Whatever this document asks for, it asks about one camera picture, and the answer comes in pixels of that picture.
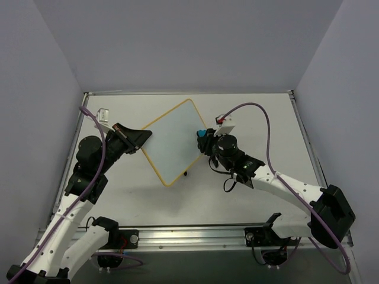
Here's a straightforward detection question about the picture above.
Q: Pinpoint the blue whiteboard eraser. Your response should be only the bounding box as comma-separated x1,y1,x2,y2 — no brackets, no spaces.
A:
196,130,207,138

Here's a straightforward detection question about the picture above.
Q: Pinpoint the yellow framed whiteboard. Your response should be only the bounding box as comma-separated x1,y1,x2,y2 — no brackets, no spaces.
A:
142,99,207,187

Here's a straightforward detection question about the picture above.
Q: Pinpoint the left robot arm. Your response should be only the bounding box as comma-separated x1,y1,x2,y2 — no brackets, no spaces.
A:
7,123,152,283

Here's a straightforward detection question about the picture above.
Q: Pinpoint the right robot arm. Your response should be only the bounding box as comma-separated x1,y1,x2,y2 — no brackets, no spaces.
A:
196,128,356,249

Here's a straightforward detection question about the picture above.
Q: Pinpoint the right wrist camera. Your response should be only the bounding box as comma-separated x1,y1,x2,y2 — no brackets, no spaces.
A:
214,114,236,137

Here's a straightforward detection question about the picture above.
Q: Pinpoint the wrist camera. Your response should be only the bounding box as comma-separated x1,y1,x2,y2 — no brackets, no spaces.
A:
95,108,111,130
214,114,236,137

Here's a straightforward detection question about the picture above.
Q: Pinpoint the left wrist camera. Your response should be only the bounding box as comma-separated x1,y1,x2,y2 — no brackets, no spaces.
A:
95,108,111,130

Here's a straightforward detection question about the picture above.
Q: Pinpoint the aluminium front rail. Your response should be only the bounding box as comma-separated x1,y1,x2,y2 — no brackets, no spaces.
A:
70,226,353,254

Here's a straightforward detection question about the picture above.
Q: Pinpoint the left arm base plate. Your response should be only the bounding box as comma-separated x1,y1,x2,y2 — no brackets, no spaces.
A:
107,229,139,250

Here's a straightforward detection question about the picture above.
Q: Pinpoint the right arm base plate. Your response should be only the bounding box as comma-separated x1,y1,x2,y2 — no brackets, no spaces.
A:
244,227,288,247

